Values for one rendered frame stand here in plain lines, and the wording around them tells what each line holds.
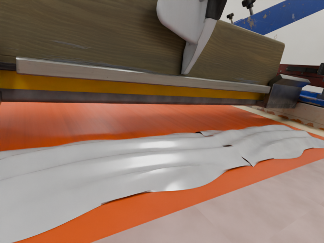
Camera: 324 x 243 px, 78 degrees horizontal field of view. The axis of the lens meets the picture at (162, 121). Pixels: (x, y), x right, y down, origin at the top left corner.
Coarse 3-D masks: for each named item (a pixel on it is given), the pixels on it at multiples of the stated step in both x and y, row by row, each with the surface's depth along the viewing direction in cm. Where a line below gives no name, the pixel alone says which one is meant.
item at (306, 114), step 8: (296, 104) 36; (304, 104) 35; (272, 112) 39; (280, 112) 38; (288, 112) 37; (296, 112) 36; (304, 112) 35; (312, 112) 34; (320, 112) 33; (296, 120) 36; (304, 120) 35; (312, 120) 34; (320, 120) 33; (320, 128) 33
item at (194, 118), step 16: (160, 112) 27; (176, 112) 28; (192, 112) 30; (208, 112) 32; (224, 112) 34; (240, 112) 36; (192, 128) 23; (208, 128) 24; (224, 128) 25; (240, 128) 26; (272, 160) 17; (288, 160) 18; (304, 160) 19; (320, 160) 19; (272, 176) 15; (288, 176) 15; (304, 176) 15; (320, 176) 16; (304, 192) 13; (320, 192) 13
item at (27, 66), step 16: (16, 64) 13; (32, 64) 13; (48, 64) 13; (64, 64) 14; (80, 64) 15; (96, 80) 16; (112, 80) 16; (128, 80) 17; (144, 80) 18; (160, 80) 18; (176, 80) 19; (192, 80) 20; (208, 80) 22
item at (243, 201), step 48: (0, 144) 13; (48, 144) 14; (192, 192) 11; (240, 192) 12; (288, 192) 13; (48, 240) 7; (96, 240) 8; (144, 240) 8; (192, 240) 8; (240, 240) 9; (288, 240) 9
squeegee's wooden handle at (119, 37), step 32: (0, 0) 12; (32, 0) 13; (64, 0) 14; (96, 0) 15; (128, 0) 16; (0, 32) 13; (32, 32) 13; (64, 32) 14; (96, 32) 16; (128, 32) 17; (160, 32) 18; (224, 32) 22; (0, 64) 13; (96, 64) 16; (128, 64) 18; (160, 64) 19; (224, 64) 24; (256, 64) 27
